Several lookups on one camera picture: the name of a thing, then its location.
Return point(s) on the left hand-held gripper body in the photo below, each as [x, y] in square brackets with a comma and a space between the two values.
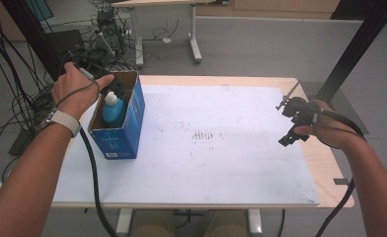
[94, 61]

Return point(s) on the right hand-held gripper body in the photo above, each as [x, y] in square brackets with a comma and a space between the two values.
[303, 110]

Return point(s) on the blue bottle with white cap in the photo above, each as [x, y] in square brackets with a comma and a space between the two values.
[112, 113]

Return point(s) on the blue cardboard box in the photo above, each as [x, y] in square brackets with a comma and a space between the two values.
[122, 141]

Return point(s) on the person's left hand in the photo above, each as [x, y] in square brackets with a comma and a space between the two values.
[73, 95]

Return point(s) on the person's right hand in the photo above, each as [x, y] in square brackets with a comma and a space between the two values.
[333, 131]

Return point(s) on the black case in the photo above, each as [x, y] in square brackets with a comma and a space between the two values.
[63, 42]

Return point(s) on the black computer tower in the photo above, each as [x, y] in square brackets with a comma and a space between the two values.
[114, 23]

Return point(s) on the wooden desk with white legs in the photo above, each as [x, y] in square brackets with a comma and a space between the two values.
[139, 39]

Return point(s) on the black metal stand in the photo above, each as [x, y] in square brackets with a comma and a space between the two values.
[40, 42]
[362, 36]

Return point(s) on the black tape piece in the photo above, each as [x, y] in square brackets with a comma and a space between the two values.
[339, 181]

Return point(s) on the white plug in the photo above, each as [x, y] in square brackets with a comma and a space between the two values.
[167, 40]

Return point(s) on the teal panel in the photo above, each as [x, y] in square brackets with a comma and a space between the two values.
[40, 8]

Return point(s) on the white table leg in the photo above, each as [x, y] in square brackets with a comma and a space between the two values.
[254, 223]
[124, 223]

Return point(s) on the black floor mat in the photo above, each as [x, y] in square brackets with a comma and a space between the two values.
[18, 146]

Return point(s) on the person's right leg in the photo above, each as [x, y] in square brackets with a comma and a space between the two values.
[221, 225]

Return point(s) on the person's leg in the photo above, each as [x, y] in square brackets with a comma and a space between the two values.
[221, 225]
[152, 225]

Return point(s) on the person's left leg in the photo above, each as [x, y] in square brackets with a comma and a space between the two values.
[152, 225]

